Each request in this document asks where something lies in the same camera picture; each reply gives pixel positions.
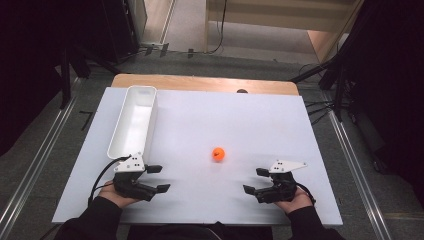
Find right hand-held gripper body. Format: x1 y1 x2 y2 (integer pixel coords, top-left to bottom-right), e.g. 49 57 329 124
254 159 308 205

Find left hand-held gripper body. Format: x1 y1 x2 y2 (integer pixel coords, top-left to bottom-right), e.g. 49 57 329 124
112 153 158 202

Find orange ball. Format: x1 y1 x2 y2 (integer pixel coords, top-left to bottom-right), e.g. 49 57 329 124
211 146 227 163

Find white oblong plastic bin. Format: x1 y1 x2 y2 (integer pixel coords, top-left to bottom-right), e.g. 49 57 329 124
106 85 158 161

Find person's right hand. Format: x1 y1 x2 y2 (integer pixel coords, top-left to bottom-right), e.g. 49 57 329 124
274 186 314 215

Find person's left hand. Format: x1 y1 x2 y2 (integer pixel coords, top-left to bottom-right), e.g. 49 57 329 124
98 179 141 209

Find white board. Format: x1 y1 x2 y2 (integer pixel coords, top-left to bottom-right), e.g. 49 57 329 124
51 87 344 228

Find wooden table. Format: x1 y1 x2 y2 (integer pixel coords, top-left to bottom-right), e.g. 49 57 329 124
110 73 300 97

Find black metal stand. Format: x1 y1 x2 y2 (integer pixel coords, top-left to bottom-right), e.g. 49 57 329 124
289 54 349 123
58 44 123 110

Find black cabinet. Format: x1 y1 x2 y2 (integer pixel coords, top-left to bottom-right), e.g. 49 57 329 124
101 0 142 64

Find dark curtain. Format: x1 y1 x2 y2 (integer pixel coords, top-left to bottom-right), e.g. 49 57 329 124
0 0 108 158
336 0 424 209

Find beige wooden furniture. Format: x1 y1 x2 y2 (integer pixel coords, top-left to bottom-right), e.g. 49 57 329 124
204 0 365 64

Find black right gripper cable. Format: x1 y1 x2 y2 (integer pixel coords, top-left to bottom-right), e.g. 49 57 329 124
294 182 317 206

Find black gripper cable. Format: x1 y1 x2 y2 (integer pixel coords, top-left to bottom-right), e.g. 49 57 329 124
87 154 133 206
294 182 317 206

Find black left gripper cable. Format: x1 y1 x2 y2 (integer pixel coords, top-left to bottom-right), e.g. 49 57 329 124
87 154 133 206

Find metal floor rail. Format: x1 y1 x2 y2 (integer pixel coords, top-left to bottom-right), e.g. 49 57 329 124
0 76 83 240
326 109 393 240

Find black floor cables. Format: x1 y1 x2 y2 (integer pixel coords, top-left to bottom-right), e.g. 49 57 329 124
303 99 335 127

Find black hanging cable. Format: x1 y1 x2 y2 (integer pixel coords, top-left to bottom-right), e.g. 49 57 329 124
204 0 228 55

